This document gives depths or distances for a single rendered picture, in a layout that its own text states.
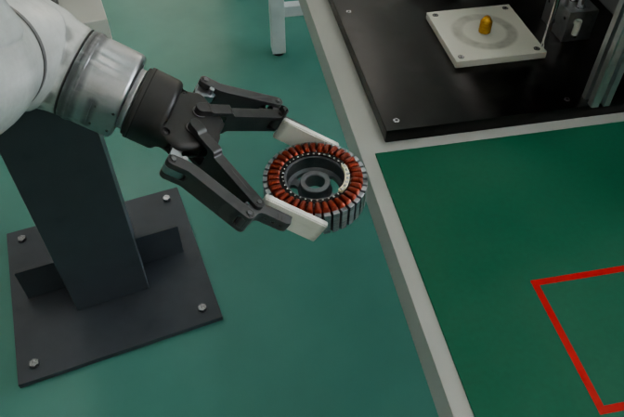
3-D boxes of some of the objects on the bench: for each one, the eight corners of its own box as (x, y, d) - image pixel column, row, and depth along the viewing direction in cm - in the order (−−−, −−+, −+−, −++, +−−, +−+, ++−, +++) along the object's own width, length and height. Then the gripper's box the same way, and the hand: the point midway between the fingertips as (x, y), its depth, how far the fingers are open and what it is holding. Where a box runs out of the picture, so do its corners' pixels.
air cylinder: (560, 42, 101) (570, 12, 97) (539, 19, 106) (549, -11, 103) (589, 39, 102) (600, 9, 98) (567, 16, 107) (577, -14, 103)
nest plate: (455, 68, 96) (456, 61, 95) (425, 18, 107) (426, 11, 106) (545, 58, 98) (547, 51, 97) (507, 9, 109) (509, 3, 108)
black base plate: (384, 143, 87) (386, 130, 86) (305, -56, 131) (305, -67, 130) (685, 104, 94) (692, 92, 92) (513, -73, 137) (515, -84, 136)
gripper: (155, 58, 72) (322, 139, 78) (79, 207, 56) (296, 295, 61) (176, 8, 67) (353, 100, 73) (98, 157, 51) (333, 258, 56)
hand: (312, 183), depth 67 cm, fingers closed on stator, 11 cm apart
